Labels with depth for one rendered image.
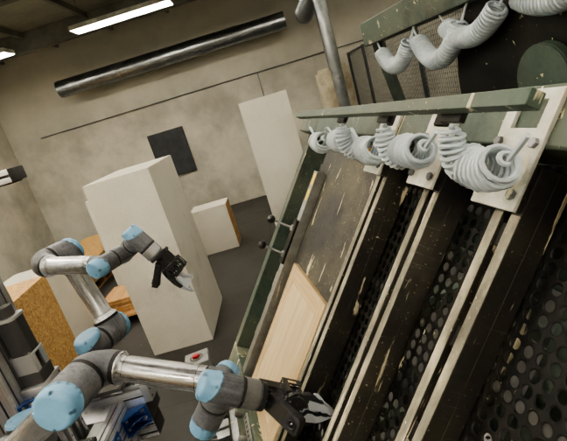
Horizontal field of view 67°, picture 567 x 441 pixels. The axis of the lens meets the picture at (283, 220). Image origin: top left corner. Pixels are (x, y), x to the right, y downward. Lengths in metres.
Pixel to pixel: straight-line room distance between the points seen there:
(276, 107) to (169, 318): 2.66
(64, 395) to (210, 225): 5.58
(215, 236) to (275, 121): 2.35
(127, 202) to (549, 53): 3.39
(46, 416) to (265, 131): 4.33
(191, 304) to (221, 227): 2.68
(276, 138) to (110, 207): 2.17
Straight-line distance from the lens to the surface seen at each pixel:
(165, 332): 4.40
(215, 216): 6.66
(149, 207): 3.96
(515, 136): 0.77
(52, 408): 1.32
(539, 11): 1.28
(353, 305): 1.21
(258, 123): 5.21
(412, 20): 1.77
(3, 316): 1.88
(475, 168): 0.63
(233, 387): 1.11
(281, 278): 1.86
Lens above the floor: 2.00
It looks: 16 degrees down
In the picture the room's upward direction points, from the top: 17 degrees counter-clockwise
